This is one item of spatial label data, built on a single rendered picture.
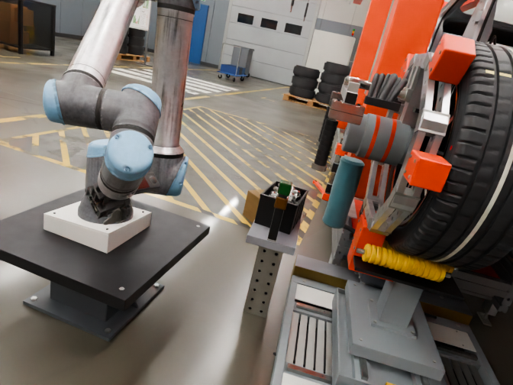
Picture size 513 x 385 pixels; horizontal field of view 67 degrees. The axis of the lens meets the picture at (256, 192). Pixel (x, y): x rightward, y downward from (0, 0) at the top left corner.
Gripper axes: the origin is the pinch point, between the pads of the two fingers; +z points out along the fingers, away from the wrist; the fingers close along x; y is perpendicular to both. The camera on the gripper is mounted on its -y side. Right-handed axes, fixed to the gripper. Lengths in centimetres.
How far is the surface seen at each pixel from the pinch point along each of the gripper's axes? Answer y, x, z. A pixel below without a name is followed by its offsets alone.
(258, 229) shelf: -43, 25, 8
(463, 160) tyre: -59, 35, -58
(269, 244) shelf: -41, 31, 3
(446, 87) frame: -71, 17, -58
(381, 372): -52, 85, -1
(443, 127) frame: -62, 26, -57
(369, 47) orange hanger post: -269, -66, 73
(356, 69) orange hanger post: -261, -57, 88
